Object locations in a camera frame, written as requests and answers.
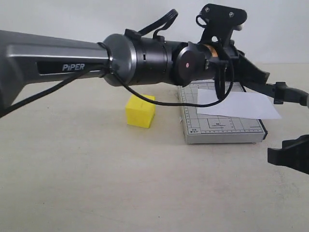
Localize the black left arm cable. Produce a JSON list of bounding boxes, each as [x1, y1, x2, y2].
[[0, 9, 235, 119]]

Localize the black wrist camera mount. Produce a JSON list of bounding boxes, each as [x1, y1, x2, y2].
[[196, 3, 247, 47]]

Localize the yellow foam cube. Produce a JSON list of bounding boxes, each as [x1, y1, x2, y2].
[[125, 94, 155, 129]]

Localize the grey paper cutter base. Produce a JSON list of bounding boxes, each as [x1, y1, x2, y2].
[[178, 80, 268, 144]]

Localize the white paper sheet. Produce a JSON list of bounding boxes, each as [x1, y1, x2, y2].
[[197, 91, 281, 119]]

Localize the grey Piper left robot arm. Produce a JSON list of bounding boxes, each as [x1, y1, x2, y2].
[[0, 30, 269, 116]]

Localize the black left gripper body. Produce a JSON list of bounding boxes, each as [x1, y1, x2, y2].
[[202, 41, 244, 82]]

